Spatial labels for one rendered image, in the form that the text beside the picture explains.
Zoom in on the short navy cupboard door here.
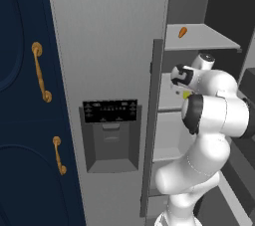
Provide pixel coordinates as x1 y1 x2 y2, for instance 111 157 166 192
0 120 88 226

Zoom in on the white fridge drawer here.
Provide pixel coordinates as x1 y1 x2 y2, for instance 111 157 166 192
151 112 197 163

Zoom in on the orange carrot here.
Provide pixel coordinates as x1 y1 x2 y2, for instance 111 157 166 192
177 26 188 40

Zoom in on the dark grey fridge door handle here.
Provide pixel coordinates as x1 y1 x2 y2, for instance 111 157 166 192
139 38 164 218

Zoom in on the grey fridge door with dispenser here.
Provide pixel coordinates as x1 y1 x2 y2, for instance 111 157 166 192
44 0 172 226

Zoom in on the grey fridge shelf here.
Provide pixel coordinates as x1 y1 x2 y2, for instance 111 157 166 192
163 23 243 54

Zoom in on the tall navy cupboard door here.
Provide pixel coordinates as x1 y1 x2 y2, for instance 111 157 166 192
0 0 73 125

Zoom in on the long gold cupboard handle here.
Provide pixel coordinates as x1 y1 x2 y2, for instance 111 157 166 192
31 41 54 104

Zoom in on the short gold cupboard handle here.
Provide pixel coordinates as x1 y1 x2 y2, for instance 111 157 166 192
52 135 68 176

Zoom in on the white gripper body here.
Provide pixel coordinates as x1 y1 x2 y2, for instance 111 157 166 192
170 83 192 95

